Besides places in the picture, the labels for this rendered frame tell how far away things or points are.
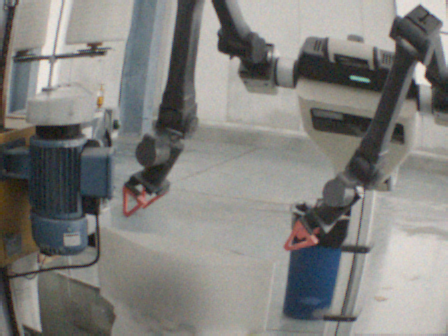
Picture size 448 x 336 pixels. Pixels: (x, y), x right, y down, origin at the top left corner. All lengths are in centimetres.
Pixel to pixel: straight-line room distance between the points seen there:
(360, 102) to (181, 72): 52
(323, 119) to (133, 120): 863
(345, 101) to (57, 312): 126
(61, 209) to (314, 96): 81
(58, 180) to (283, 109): 862
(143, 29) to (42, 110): 908
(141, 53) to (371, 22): 353
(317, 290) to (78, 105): 273
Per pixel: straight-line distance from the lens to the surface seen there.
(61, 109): 135
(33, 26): 165
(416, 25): 139
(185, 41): 157
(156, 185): 171
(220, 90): 1019
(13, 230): 154
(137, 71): 1043
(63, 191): 141
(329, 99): 190
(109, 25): 148
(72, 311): 238
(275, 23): 992
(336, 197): 148
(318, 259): 384
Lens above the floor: 154
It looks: 11 degrees down
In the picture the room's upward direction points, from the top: 3 degrees clockwise
